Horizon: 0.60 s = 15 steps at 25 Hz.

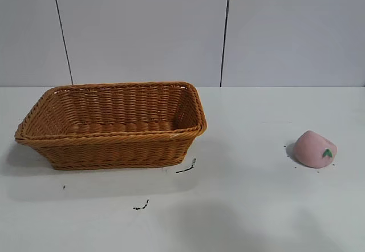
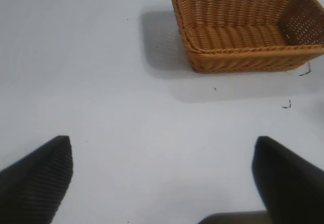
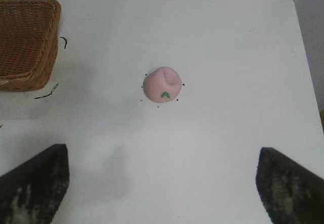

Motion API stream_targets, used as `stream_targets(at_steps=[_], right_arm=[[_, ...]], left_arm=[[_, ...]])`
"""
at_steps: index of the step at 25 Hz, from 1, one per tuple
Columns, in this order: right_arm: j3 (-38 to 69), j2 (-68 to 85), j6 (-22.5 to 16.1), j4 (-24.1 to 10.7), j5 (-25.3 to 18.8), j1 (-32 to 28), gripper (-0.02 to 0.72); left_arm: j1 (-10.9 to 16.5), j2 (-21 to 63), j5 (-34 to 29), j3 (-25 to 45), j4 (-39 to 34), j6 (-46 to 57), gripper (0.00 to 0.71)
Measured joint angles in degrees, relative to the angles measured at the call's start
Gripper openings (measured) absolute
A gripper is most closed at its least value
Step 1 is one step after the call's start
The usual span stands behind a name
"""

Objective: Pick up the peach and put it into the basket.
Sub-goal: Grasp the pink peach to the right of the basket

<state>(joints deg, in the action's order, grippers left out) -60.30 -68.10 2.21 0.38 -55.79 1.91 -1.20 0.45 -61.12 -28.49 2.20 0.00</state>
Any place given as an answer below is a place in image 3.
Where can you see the pink toy peach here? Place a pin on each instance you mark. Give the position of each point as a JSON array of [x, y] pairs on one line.
[[162, 84]]

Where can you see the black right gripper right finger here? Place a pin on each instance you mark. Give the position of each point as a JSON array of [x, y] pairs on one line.
[[288, 191]]

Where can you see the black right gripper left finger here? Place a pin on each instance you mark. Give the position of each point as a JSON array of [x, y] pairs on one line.
[[35, 186]]

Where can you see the brown wicker basket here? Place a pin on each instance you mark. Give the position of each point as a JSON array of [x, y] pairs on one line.
[[25, 44]]

